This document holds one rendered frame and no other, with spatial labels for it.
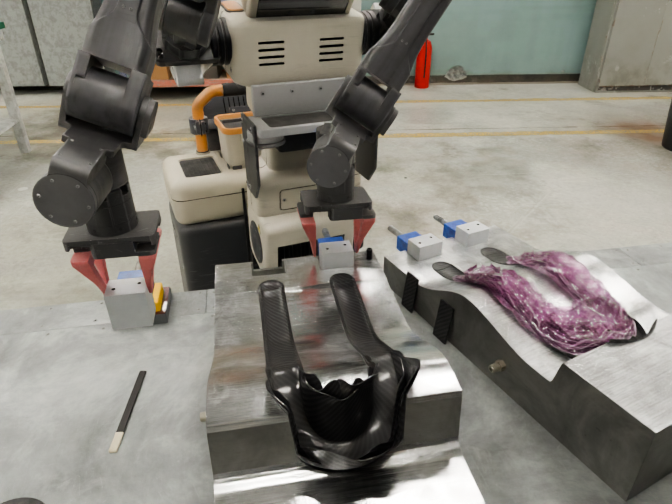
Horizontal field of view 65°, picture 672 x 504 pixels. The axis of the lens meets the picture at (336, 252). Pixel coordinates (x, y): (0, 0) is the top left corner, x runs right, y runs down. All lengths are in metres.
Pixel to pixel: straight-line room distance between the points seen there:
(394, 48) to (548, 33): 5.94
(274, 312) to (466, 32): 5.73
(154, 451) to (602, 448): 0.52
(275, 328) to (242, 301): 0.07
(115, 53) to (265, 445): 0.42
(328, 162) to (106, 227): 0.28
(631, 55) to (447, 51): 1.87
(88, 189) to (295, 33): 0.64
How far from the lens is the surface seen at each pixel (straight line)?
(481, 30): 6.38
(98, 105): 0.59
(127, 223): 0.66
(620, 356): 0.72
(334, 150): 0.68
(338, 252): 0.82
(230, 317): 0.75
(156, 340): 0.87
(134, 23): 0.60
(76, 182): 0.55
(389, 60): 0.73
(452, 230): 1.02
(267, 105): 1.08
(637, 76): 6.63
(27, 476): 0.75
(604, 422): 0.67
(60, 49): 6.30
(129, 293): 0.70
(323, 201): 0.78
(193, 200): 1.41
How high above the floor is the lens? 1.33
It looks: 30 degrees down
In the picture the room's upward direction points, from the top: straight up
